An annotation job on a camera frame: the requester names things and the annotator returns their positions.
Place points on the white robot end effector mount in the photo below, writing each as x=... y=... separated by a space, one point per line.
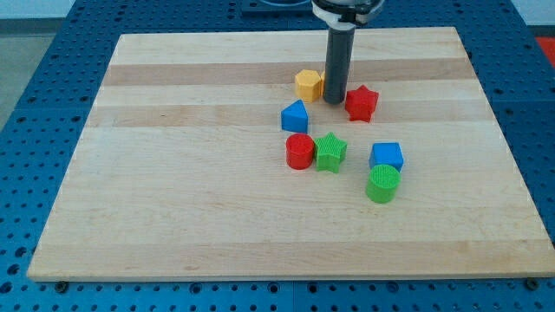
x=346 y=14

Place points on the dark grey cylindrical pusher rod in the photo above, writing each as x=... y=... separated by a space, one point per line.
x=336 y=73

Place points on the red star block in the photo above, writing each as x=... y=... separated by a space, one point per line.
x=361 y=104

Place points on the green star block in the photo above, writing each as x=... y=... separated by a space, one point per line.
x=330 y=152

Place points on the wooden board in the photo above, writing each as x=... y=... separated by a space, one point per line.
x=180 y=172

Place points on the yellow block behind rod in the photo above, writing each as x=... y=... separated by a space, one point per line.
x=322 y=82

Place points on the yellow hexagon block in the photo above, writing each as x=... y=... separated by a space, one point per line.
x=308 y=85

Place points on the blue triangle block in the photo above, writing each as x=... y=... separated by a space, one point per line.
x=295 y=118

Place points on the red cylinder block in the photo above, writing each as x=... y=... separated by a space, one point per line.
x=300 y=150

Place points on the blue cube block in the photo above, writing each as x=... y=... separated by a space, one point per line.
x=386 y=153

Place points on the green cylinder block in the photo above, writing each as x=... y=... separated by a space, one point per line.
x=382 y=183

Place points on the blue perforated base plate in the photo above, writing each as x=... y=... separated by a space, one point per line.
x=41 y=134

